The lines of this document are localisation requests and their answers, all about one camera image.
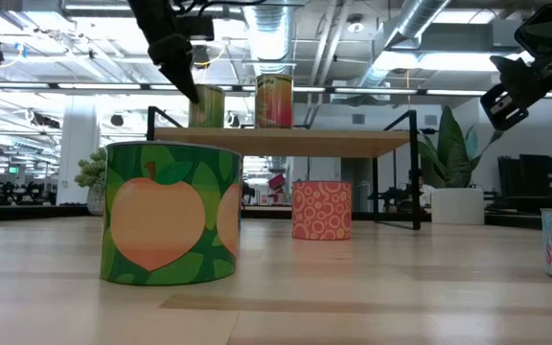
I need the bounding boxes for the silver spiral ceiling duct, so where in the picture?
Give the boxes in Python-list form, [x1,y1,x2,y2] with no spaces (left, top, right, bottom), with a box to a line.
[352,0,452,90]
[241,0,297,77]

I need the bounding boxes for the small bushy green plant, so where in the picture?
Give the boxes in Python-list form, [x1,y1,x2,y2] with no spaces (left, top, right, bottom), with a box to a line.
[74,147,109,217]

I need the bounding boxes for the green pears label can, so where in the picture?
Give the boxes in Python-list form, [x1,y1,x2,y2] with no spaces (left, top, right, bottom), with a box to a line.
[188,83,226,129]

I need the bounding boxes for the red orange label can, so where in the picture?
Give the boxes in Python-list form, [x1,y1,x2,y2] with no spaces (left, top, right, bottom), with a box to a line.
[255,73,295,130]

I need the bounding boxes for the snake plant in white pot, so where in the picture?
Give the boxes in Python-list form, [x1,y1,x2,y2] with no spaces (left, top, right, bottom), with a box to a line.
[417,104,506,226]

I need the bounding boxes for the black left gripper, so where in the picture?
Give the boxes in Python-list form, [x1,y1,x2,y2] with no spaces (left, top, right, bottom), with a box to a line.
[126,0,201,105]

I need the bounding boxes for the person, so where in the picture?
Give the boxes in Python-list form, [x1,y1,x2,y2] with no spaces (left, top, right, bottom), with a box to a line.
[407,170,436,212]

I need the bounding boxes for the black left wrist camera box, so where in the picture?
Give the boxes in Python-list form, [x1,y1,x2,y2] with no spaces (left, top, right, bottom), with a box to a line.
[174,13,216,42]

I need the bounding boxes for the dark computer monitors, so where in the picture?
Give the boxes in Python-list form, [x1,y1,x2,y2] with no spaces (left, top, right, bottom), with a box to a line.
[496,152,552,197]

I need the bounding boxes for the wooden shelf with black frame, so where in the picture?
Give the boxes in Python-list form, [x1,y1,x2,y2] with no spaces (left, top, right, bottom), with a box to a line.
[145,104,423,232]

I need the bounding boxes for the green can with peach print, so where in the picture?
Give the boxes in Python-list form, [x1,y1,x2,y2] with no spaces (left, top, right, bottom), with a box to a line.
[100,140,244,288]

